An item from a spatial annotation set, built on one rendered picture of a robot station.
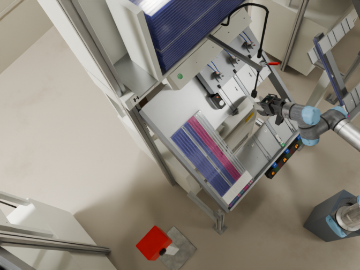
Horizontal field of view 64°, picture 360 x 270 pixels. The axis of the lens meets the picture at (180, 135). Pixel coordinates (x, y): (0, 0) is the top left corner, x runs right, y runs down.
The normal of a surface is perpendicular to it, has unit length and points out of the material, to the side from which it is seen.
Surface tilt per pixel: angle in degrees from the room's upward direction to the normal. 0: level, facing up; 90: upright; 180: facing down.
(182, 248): 0
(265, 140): 43
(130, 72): 0
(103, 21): 90
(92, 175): 0
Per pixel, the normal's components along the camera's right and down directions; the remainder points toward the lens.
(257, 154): 0.40, 0.11
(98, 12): 0.71, 0.60
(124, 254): -0.12, -0.40
